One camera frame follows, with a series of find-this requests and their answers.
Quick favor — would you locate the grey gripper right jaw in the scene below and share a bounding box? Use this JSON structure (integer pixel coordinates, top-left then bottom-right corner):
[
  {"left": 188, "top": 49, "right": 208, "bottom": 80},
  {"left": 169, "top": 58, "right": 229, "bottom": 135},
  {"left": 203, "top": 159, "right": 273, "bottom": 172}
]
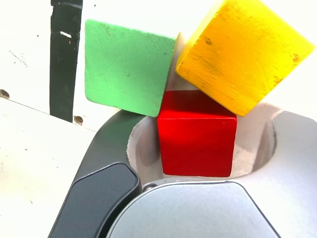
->
[{"left": 103, "top": 101, "right": 317, "bottom": 238}]

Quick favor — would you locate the red cube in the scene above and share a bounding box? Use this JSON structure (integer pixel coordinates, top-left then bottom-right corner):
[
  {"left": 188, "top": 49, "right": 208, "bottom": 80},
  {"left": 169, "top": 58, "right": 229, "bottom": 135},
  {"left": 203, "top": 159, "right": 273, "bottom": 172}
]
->
[{"left": 157, "top": 89, "right": 238, "bottom": 178}]

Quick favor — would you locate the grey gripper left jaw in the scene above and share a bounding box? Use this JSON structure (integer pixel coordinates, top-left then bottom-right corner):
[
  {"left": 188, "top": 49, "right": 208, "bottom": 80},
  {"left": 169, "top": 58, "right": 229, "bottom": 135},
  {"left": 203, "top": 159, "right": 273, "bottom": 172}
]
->
[{"left": 48, "top": 110, "right": 164, "bottom": 238}]

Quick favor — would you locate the yellow cube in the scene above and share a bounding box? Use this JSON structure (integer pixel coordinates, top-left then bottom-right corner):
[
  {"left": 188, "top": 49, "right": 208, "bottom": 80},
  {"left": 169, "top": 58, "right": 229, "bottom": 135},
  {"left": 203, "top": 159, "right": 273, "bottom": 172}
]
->
[{"left": 174, "top": 0, "right": 317, "bottom": 117}]

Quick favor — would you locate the black tape strip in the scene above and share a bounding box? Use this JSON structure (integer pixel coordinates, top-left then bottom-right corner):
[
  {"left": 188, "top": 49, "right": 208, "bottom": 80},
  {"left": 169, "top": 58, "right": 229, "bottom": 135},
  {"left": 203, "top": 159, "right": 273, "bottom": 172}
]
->
[{"left": 49, "top": 0, "right": 84, "bottom": 122}]

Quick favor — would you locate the green cube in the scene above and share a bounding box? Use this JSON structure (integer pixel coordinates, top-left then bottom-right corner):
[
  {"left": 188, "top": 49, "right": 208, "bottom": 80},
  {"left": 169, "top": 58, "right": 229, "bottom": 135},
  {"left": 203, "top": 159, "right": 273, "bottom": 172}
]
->
[{"left": 84, "top": 18, "right": 177, "bottom": 118}]

